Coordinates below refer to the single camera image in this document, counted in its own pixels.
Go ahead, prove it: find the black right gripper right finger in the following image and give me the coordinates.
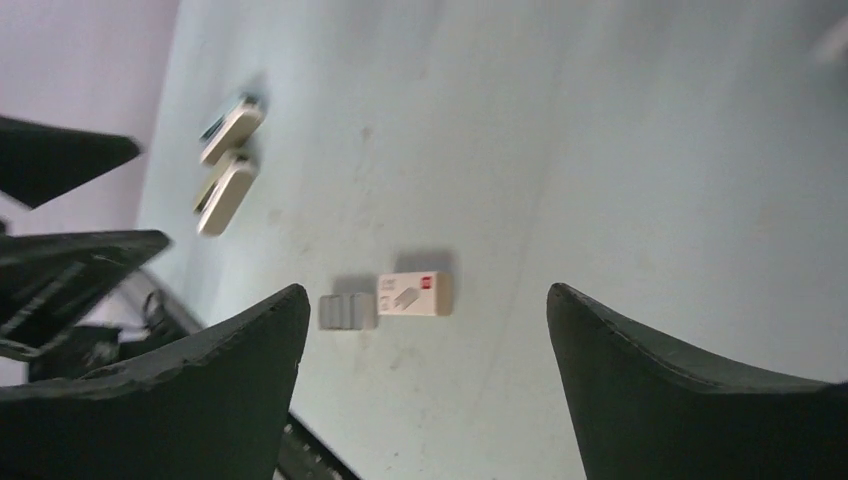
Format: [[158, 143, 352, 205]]
[[547, 283, 847, 479]]

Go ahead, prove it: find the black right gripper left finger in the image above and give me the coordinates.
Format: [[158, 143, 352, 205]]
[[1, 284, 310, 479]]

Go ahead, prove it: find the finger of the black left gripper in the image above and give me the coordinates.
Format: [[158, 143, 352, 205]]
[[1, 230, 170, 361], [1, 117, 141, 209]]

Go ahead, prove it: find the grey staple strip block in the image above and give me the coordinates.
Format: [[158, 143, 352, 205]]
[[318, 293, 377, 331]]

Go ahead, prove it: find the white staple box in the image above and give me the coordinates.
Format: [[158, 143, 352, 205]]
[[377, 271, 454, 317]]

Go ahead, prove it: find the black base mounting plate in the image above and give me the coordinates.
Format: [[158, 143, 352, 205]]
[[276, 413, 361, 480]]

